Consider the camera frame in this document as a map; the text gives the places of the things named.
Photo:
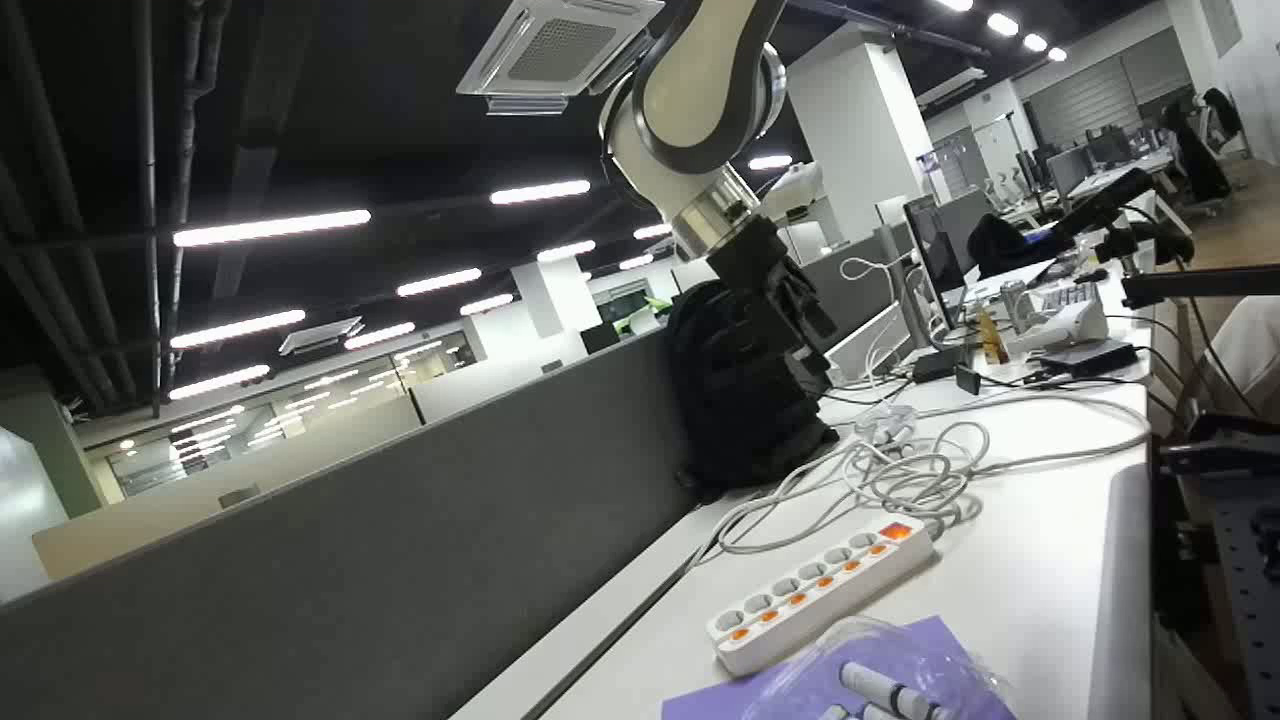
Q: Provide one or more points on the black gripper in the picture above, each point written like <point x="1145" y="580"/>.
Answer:
<point x="761" y="265"/>

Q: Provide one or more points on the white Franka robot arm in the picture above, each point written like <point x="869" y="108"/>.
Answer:
<point x="692" y="82"/>

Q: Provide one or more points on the small grey partition panel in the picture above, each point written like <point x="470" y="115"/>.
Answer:
<point x="852" y="284"/>

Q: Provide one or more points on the long ceiling light tube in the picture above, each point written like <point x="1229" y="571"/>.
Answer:
<point x="436" y="282"/>
<point x="486" y="301"/>
<point x="216" y="383"/>
<point x="566" y="250"/>
<point x="541" y="193"/>
<point x="654" y="231"/>
<point x="383" y="334"/>
<point x="238" y="331"/>
<point x="768" y="162"/>
<point x="273" y="224"/>

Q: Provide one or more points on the black backpack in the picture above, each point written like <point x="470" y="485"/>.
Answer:
<point x="747" y="403"/>

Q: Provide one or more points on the white square pillar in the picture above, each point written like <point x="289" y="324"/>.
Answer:
<point x="863" y="134"/>

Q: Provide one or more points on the black computer monitor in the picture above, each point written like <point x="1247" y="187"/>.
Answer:
<point x="935" y="252"/>

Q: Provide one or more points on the amber bottle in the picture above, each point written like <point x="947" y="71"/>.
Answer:
<point x="988" y="334"/>

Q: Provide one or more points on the black office chair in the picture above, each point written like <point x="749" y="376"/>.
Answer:
<point x="1005" y="242"/>

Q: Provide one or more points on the ceiling air conditioner cassette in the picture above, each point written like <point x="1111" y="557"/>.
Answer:
<point x="553" y="50"/>

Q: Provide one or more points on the white desktop device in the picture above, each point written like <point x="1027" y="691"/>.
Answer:
<point x="1063" y="312"/>

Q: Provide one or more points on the round ceiling downlight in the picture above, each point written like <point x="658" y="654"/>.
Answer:
<point x="1002" y="26"/>
<point x="952" y="4"/>
<point x="1059" y="55"/>
<point x="1032" y="40"/>

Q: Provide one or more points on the flat black box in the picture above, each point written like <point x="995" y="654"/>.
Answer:
<point x="1087" y="358"/>

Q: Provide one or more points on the purple mat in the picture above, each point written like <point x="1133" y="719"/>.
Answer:
<point x="935" y="646"/>

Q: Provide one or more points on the white grey marker pen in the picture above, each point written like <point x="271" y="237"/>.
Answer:
<point x="881" y="685"/>
<point x="852" y="714"/>

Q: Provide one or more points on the black horizontal bar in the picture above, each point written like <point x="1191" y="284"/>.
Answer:
<point x="1200" y="282"/>

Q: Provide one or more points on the dark clothed person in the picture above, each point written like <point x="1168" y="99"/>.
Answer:
<point x="1197" y="145"/>

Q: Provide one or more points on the clear plastic bag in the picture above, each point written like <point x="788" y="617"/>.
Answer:
<point x="962" y="680"/>

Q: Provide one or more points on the grey desk partition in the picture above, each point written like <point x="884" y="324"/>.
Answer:
<point x="403" y="560"/>

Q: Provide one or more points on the white fabric object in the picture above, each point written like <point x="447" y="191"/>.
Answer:
<point x="1253" y="346"/>

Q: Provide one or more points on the black perforated board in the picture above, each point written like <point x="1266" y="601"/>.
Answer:
<point x="1241" y="573"/>

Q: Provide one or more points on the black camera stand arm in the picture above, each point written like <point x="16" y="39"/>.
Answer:
<point x="1106" y="202"/>

